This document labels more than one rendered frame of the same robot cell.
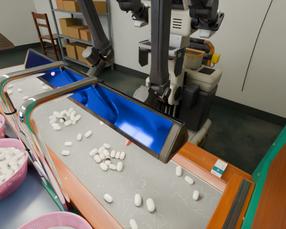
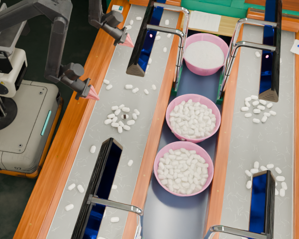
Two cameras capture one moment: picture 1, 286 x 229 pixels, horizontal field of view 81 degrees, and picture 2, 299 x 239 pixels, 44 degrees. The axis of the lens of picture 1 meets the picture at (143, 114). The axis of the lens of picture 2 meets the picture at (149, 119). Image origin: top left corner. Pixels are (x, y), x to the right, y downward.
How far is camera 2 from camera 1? 1.96 m
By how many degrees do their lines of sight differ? 74
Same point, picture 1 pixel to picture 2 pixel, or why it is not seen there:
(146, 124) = not seen: outside the picture
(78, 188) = (171, 61)
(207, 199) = (137, 15)
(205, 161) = not seen: hidden behind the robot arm
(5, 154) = (179, 123)
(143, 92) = (117, 14)
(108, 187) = (159, 53)
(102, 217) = (175, 44)
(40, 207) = (185, 88)
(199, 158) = not seen: hidden behind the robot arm
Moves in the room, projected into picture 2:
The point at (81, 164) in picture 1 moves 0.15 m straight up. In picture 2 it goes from (155, 75) to (156, 55)
